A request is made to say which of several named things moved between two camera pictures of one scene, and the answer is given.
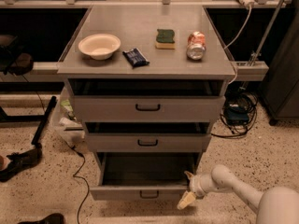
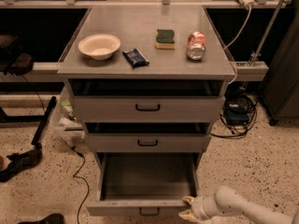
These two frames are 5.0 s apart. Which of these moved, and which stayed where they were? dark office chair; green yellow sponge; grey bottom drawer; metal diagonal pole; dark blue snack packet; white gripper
Moved: white gripper; grey bottom drawer
Stayed: metal diagonal pole; green yellow sponge; dark office chair; dark blue snack packet
